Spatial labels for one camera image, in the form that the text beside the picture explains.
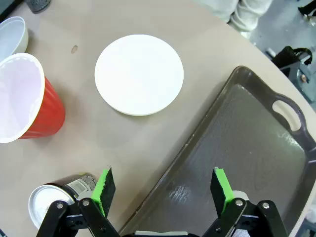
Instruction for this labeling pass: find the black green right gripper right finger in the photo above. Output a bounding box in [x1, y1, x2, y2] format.
[201, 167, 288, 237]

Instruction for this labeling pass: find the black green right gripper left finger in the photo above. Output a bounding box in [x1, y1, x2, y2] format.
[37, 167, 121, 237]

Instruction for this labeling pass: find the white round plate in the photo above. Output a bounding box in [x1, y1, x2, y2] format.
[94, 34, 185, 117]

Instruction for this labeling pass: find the dark grey serving tray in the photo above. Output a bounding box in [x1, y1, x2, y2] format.
[119, 65, 316, 237]

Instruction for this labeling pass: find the red plastic cup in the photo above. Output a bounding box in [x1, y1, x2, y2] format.
[0, 52, 66, 144]

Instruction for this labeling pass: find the white bowl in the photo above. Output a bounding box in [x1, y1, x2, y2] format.
[0, 16, 29, 62]

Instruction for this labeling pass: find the person's light grey clothing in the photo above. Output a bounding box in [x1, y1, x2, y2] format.
[195, 0, 274, 33]

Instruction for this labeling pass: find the grey speckled cup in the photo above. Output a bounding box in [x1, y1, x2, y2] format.
[24, 0, 52, 14]

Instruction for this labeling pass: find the black object on floor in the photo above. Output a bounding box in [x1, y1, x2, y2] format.
[298, 0, 316, 18]

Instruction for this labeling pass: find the black bag with handle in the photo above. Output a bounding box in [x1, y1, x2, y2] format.
[271, 45, 314, 75]

